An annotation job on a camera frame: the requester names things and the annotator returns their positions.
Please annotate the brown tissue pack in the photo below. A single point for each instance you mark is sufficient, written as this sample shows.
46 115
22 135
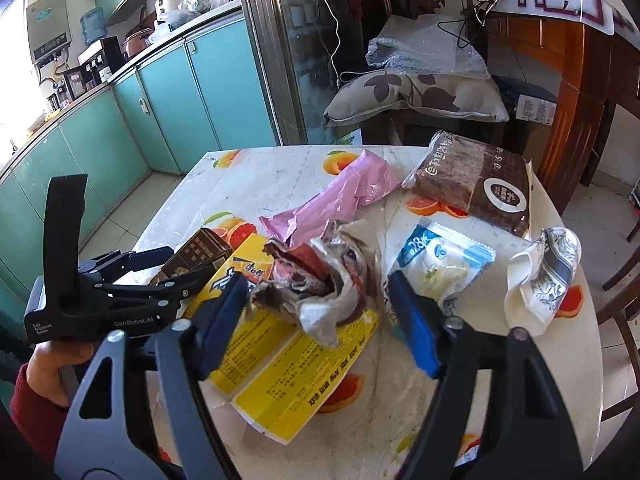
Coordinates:
475 185

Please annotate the teal base kitchen cabinets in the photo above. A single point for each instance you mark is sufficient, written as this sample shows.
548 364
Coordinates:
215 85

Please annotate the blue white snack wrapper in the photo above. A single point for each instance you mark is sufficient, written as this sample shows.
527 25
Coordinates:
445 260

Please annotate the paper food wrapper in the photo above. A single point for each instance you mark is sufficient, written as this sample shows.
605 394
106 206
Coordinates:
320 280

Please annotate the pink plastic wrapper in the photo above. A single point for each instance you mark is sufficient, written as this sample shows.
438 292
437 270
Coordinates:
345 195

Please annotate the brown wooden dining chair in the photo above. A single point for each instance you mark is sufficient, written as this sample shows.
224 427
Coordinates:
622 350

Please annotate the person's left forearm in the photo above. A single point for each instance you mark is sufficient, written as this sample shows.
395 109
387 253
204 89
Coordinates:
35 425

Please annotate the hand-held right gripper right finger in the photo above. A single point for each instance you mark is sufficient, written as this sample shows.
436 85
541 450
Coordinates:
415 325

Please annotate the dark brown drink carton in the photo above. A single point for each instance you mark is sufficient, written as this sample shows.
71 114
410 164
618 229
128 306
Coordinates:
195 255

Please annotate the white kitchen countertop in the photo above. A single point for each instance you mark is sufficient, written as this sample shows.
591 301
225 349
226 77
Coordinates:
210 13

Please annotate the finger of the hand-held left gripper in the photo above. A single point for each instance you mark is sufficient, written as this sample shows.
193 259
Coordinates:
175 292
145 262

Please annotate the red brown wooden table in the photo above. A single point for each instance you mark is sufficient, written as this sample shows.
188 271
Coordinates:
570 110

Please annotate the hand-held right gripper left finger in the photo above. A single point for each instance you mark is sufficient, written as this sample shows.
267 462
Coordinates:
222 330

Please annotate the person's left hand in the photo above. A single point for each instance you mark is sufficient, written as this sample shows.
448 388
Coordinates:
47 375

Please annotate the grey wall water heater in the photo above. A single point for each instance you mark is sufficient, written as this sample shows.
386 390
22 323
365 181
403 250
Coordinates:
47 25

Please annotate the brown rice cooker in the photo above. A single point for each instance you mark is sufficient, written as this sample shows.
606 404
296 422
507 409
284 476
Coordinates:
140 35

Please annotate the floral print paper cup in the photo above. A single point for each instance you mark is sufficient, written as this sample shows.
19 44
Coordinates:
542 280

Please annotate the blue water jug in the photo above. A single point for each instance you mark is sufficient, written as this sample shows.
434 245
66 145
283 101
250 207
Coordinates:
92 26

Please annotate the floral print pillow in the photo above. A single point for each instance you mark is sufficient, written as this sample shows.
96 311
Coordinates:
430 95

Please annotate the yellow plastic packaging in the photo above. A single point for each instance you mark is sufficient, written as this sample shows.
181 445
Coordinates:
295 375

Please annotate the green white carton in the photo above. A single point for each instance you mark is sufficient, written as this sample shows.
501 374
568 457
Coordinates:
351 139

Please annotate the bubble wrap bag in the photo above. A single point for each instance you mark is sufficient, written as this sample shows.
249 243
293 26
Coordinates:
430 50

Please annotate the white red patterned table cover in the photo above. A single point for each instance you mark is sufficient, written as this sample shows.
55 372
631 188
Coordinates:
560 5

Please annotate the glass sliding door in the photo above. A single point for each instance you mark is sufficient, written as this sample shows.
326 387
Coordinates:
295 60

